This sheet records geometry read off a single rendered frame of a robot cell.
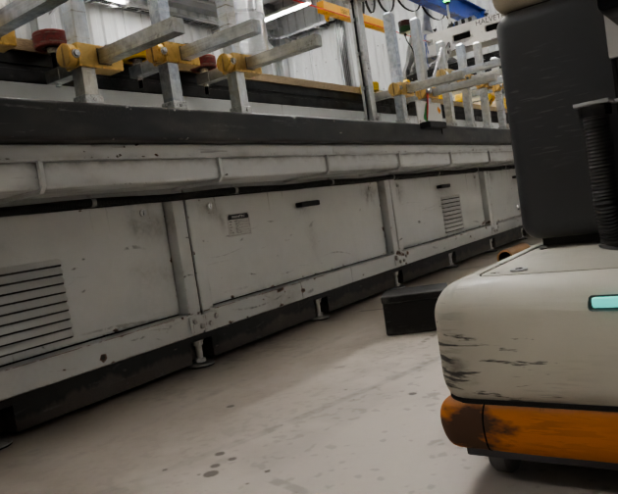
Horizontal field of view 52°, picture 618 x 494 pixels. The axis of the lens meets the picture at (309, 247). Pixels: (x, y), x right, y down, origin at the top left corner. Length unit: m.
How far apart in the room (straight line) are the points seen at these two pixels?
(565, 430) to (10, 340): 1.17
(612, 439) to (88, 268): 1.27
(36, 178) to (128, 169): 0.23
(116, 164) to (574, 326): 1.05
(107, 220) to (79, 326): 0.29
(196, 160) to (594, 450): 1.18
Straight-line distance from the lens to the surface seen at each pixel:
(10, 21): 1.30
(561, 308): 0.82
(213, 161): 1.72
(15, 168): 1.37
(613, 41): 1.04
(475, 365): 0.88
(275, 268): 2.21
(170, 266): 1.87
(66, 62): 1.48
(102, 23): 11.32
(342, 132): 2.17
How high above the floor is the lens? 0.40
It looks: 3 degrees down
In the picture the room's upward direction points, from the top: 9 degrees counter-clockwise
